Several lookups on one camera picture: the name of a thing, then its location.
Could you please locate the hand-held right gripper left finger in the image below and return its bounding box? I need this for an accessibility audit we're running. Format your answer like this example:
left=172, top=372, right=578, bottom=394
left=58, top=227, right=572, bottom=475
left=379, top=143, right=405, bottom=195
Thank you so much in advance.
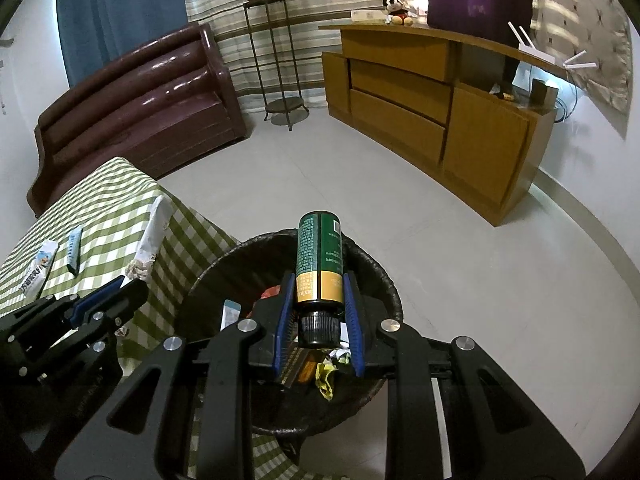
left=52, top=270, right=301, bottom=480

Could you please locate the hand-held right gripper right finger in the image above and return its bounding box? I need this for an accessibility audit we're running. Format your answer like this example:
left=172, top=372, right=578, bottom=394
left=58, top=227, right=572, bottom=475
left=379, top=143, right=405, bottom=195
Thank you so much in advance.
left=341, top=270, right=586, bottom=480

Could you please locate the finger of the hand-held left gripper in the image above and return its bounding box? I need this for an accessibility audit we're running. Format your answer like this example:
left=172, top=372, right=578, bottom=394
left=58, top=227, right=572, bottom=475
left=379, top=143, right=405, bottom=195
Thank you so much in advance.
left=10, top=277, right=149, bottom=386
left=0, top=275, right=126, bottom=341

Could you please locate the yellow foil wrapper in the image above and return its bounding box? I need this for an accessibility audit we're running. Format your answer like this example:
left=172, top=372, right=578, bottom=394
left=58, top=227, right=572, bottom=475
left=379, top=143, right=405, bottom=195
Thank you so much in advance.
left=314, top=360, right=338, bottom=401

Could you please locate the long white wrapper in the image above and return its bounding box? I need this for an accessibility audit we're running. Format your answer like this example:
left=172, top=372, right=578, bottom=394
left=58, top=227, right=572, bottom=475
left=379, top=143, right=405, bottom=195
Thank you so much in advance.
left=124, top=195, right=173, bottom=281

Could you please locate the green spray bottle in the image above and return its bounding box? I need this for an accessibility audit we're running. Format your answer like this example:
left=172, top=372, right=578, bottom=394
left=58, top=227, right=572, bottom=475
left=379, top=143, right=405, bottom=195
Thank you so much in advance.
left=291, top=210, right=347, bottom=348

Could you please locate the black wicker trash basket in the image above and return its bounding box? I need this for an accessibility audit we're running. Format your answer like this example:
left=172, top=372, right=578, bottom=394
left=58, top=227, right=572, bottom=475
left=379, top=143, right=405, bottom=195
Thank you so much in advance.
left=175, top=229, right=405, bottom=436

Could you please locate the small blue tube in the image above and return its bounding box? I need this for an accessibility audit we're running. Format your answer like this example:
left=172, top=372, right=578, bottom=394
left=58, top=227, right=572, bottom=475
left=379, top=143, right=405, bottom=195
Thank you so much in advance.
left=66, top=225, right=85, bottom=277

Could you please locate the dark brown leather sofa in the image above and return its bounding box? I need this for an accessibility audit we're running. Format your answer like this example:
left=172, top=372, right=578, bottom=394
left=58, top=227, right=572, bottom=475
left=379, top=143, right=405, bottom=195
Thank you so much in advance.
left=26, top=22, right=247, bottom=218

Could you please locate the wooden cabinet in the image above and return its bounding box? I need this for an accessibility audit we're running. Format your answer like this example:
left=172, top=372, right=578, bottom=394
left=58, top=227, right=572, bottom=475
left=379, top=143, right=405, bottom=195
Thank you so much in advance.
left=318, top=22, right=571, bottom=227

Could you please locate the metal plant stand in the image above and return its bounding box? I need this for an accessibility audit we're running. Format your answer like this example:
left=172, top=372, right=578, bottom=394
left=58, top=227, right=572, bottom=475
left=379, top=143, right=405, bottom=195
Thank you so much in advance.
left=242, top=0, right=310, bottom=132

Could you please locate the blue curtain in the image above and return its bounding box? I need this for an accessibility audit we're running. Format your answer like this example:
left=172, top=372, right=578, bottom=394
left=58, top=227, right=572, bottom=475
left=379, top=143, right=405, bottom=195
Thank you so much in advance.
left=56, top=0, right=190, bottom=88

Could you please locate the small brown box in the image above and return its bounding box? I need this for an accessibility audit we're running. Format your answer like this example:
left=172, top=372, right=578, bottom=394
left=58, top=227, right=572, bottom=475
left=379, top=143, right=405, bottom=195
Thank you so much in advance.
left=531, top=77, right=558, bottom=107

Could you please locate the flat white box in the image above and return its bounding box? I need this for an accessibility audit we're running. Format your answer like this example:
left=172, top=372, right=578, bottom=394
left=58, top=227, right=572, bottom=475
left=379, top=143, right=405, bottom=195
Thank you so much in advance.
left=350, top=9, right=391, bottom=25

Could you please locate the plush toy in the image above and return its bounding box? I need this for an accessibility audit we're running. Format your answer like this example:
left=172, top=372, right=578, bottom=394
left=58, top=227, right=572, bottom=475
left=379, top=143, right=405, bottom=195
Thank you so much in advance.
left=382, top=0, right=415, bottom=26

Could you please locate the white router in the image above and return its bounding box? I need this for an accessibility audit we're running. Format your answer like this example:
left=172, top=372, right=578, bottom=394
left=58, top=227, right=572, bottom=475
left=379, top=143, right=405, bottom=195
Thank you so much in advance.
left=507, top=21, right=598, bottom=70

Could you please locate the purple curtain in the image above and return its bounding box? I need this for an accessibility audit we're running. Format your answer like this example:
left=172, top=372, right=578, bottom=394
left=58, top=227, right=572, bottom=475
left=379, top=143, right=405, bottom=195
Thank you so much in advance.
left=425, top=0, right=537, bottom=86

